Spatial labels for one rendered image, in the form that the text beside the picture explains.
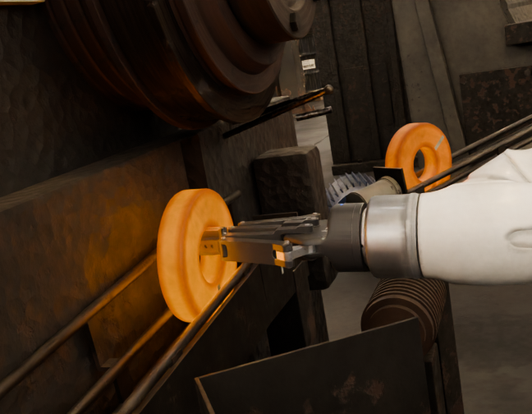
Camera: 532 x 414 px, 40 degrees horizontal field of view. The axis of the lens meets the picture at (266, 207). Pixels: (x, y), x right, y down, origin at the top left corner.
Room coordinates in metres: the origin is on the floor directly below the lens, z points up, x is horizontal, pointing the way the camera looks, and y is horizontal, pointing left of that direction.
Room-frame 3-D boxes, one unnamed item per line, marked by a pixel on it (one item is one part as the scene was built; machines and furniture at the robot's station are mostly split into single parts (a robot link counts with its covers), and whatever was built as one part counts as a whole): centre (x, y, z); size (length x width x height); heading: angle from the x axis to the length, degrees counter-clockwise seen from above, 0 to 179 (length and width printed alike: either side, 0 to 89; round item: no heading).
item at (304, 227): (0.79, 0.01, 0.76); 0.11 x 0.01 x 0.04; 70
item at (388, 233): (0.75, -0.13, 0.75); 0.09 x 0.06 x 0.09; 159
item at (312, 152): (1.22, -0.04, 0.68); 0.11 x 0.08 x 0.24; 69
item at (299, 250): (0.75, -0.03, 0.76); 0.05 x 0.05 x 0.02; 70
